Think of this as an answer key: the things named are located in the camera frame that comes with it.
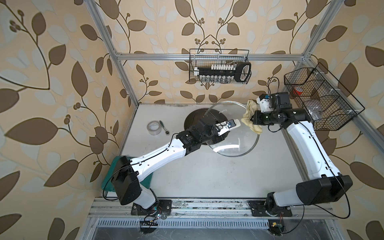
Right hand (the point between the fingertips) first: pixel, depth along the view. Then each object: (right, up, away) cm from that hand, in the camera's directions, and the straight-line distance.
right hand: (251, 118), depth 77 cm
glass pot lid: (-4, -14, +10) cm, 18 cm away
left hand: (-15, -2, -5) cm, 16 cm away
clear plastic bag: (+31, +3, -4) cm, 31 cm away
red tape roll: (+27, +15, +4) cm, 31 cm away
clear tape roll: (-59, -6, +28) cm, 66 cm away
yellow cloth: (0, +6, 0) cm, 6 cm away
